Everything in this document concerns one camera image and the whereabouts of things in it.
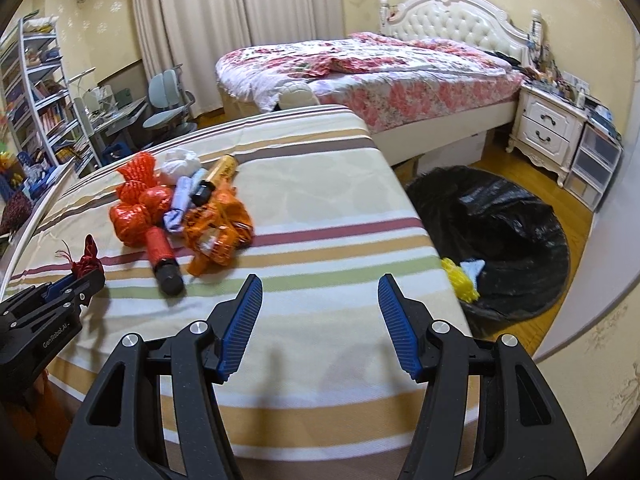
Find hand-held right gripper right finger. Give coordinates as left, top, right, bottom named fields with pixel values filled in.
left=377, top=274, right=588, bottom=480

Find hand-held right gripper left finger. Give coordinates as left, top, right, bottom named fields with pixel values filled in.
left=55, top=274, right=264, bottom=480

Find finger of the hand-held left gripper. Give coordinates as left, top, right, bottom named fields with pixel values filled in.
left=0, top=279, right=83, bottom=312
left=0, top=266, right=107, bottom=333

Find black trash bag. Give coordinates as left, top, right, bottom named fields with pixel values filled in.
left=404, top=165, right=571, bottom=323

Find yellow bottle with black cap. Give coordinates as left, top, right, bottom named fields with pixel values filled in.
left=191, top=154, right=238, bottom=207

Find yellow mesh net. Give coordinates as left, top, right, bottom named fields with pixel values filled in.
left=441, top=257, right=481, bottom=303

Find white curved bed board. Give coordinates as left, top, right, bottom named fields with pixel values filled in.
left=0, top=160, right=77, bottom=301

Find red bottle with black cap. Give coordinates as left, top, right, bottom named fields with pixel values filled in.
left=145, top=227, right=186, bottom=297

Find red shiny plastic wrapper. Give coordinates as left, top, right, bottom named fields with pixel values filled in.
left=109, top=186, right=173, bottom=248

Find dark red knit hat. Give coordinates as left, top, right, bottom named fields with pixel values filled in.
left=0, top=191, right=33, bottom=236

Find orange plastic bag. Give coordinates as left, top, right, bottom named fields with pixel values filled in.
left=182, top=182, right=255, bottom=277

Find striped bed sheet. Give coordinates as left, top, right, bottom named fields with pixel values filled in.
left=0, top=105, right=473, bottom=480

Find blue plastic basket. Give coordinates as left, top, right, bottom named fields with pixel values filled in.
left=0, top=152, right=48, bottom=203

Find orange mesh net bag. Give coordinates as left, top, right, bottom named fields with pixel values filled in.
left=116, top=151, right=162, bottom=203

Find white and blue tube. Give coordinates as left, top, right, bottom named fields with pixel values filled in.
left=162, top=167, right=208, bottom=233

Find white crumpled paper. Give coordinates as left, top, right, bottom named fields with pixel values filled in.
left=157, top=148, right=202, bottom=186

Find grey study desk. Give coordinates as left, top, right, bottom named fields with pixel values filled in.
left=80, top=85, right=151, bottom=161

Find white storage box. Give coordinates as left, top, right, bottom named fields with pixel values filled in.
left=415, top=132, right=488, bottom=176

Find white bookshelf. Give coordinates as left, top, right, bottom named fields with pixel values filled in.
left=0, top=17, right=88, bottom=171

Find white bed base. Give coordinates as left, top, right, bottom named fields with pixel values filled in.
left=220, top=85, right=518, bottom=166

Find blue-grey desk chair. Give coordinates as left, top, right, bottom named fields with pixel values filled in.
left=142, top=71, right=198, bottom=136

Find white desk lamp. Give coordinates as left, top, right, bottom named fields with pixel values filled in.
left=70, top=66, right=98, bottom=111

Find white round pouf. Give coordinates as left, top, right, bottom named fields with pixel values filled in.
left=278, top=84, right=321, bottom=111

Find white nightstand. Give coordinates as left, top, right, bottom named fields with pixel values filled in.
left=506, top=82, right=588, bottom=188

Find floral pink quilt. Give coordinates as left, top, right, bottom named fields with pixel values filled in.
left=215, top=31, right=526, bottom=133

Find plastic drawer unit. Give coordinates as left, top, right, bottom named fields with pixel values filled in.
left=565, top=120, right=623, bottom=211

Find clutter of small bottles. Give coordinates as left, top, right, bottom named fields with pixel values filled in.
left=530, top=10, right=593, bottom=106

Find beige curtains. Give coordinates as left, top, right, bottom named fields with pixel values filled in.
left=127, top=0, right=343, bottom=111

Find white tufted headboard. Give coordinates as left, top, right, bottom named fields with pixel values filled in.
left=378, top=0, right=543, bottom=68

